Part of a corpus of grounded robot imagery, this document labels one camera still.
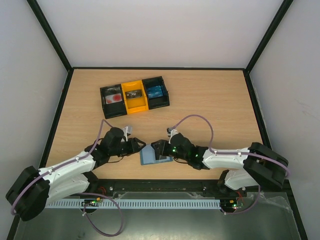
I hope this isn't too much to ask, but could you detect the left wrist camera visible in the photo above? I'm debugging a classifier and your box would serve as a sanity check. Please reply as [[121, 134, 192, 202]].
[[122, 125, 133, 142]]

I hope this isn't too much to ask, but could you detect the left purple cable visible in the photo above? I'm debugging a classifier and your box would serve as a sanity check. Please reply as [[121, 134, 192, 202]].
[[10, 119, 113, 216]]

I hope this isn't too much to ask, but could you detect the left black bin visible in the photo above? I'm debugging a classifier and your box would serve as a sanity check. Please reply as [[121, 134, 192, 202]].
[[100, 84, 127, 119]]

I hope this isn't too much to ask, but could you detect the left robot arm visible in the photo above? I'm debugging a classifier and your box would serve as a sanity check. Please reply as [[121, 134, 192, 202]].
[[5, 126, 146, 221]]

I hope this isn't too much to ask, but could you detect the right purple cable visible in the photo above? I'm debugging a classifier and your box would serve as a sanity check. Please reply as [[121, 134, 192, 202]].
[[172, 114, 292, 176]]

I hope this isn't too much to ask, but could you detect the black bin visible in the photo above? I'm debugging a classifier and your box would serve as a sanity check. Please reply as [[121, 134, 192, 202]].
[[142, 76, 170, 110], [100, 84, 127, 119]]

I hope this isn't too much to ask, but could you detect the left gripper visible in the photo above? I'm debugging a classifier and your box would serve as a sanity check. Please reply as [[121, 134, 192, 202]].
[[109, 137, 146, 157]]

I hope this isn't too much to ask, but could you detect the yellow bin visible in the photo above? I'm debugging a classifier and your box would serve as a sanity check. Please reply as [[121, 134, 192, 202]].
[[121, 80, 149, 115]]

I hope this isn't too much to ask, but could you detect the red white card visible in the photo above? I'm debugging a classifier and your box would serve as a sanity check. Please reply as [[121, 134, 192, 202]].
[[104, 93, 123, 104]]

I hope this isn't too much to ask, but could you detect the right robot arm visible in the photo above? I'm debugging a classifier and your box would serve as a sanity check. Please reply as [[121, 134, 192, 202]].
[[151, 133, 289, 196]]

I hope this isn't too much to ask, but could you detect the black cage frame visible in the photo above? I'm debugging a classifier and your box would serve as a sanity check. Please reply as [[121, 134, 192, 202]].
[[4, 0, 311, 240]]

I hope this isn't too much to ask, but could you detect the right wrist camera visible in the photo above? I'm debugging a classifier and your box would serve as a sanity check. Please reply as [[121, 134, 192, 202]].
[[166, 127, 178, 138]]

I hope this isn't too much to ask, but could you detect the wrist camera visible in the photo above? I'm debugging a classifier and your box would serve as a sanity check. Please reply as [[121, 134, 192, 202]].
[[166, 127, 178, 138], [122, 125, 133, 142]]

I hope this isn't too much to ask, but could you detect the blue slotted cable duct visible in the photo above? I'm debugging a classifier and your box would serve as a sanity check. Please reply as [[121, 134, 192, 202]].
[[46, 198, 221, 210]]

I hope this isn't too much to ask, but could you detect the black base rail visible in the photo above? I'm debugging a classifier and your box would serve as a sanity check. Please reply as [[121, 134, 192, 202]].
[[24, 177, 291, 198]]

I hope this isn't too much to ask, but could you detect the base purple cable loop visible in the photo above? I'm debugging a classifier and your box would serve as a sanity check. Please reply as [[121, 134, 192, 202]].
[[81, 191, 125, 236]]

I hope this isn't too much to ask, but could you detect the black card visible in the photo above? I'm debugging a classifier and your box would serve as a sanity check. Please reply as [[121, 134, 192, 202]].
[[125, 89, 143, 99]]

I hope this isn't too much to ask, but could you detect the teal card holder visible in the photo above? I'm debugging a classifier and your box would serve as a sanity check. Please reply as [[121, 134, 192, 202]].
[[139, 144, 173, 166]]

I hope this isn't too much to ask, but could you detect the right black bin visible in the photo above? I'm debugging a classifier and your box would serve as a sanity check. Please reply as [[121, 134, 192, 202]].
[[142, 76, 170, 110]]

